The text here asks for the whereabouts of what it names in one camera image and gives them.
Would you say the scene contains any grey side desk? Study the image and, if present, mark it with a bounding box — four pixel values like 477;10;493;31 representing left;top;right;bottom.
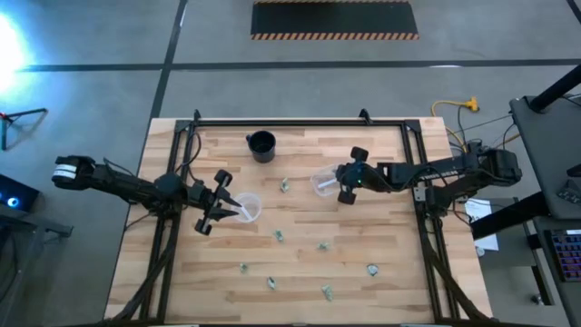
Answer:
508;93;581;220

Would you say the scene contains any black mug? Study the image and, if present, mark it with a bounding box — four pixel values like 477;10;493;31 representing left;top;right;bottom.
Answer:
245;130;278;164

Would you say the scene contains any white paper sheet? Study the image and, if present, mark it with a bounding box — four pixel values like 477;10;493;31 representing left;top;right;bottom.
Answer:
463;198;500;253

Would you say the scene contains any black hazard-striped floor mat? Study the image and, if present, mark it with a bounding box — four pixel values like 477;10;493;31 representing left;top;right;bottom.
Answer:
250;0;420;41

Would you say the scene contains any black diagonal pole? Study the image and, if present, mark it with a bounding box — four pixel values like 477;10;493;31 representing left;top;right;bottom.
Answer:
528;63;581;114

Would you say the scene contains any black tripod stand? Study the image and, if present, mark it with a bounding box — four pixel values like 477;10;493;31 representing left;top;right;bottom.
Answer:
0;107;49;152

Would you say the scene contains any black desk support beam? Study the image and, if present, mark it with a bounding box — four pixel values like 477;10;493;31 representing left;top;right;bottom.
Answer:
469;190;553;241

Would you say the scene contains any black box with blue light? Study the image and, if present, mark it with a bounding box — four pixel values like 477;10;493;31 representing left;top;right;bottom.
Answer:
0;173;41;213

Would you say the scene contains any yellow extension cord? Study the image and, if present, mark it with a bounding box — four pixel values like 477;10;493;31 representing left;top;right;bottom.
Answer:
430;95;480;154

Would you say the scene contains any black aluminium table frame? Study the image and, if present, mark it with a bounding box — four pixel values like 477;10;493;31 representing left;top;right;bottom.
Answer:
108;108;492;327

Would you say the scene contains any backlit keyboard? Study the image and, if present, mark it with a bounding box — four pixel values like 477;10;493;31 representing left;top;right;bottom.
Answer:
543;228;581;282

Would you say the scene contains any clear round plastic cup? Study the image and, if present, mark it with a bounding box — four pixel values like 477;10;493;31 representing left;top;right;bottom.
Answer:
310;163;341;198
233;192;263;223

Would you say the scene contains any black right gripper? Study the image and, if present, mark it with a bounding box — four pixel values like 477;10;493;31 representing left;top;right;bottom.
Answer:
318;145;369;205

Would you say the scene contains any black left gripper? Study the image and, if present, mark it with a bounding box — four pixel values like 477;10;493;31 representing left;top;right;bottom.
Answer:
189;170;243;236

